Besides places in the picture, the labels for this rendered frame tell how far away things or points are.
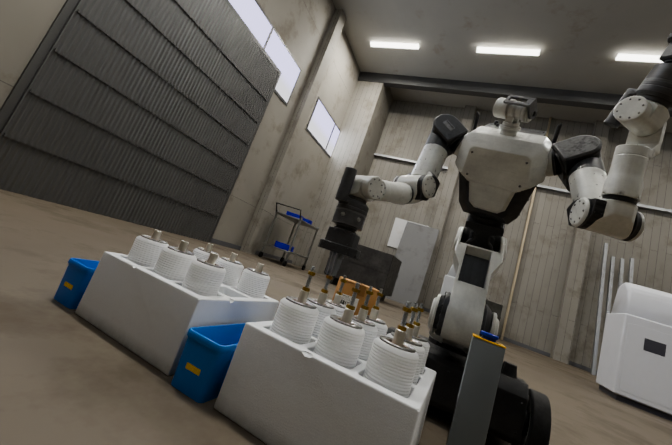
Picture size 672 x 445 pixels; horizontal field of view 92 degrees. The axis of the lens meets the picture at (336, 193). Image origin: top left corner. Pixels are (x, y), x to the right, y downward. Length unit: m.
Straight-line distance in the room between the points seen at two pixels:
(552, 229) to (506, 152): 8.32
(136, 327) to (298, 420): 0.48
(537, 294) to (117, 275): 8.73
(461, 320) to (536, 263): 8.14
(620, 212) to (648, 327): 4.15
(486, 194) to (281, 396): 0.87
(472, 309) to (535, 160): 0.49
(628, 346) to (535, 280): 4.36
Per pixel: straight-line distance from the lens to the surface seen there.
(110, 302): 1.10
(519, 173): 1.18
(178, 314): 0.92
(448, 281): 7.04
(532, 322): 9.13
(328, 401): 0.72
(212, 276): 0.94
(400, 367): 0.71
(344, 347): 0.74
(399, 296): 8.31
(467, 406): 0.91
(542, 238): 9.36
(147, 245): 1.10
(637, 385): 5.09
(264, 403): 0.79
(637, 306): 5.21
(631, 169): 1.03
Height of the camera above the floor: 0.36
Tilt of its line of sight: 12 degrees up
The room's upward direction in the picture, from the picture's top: 19 degrees clockwise
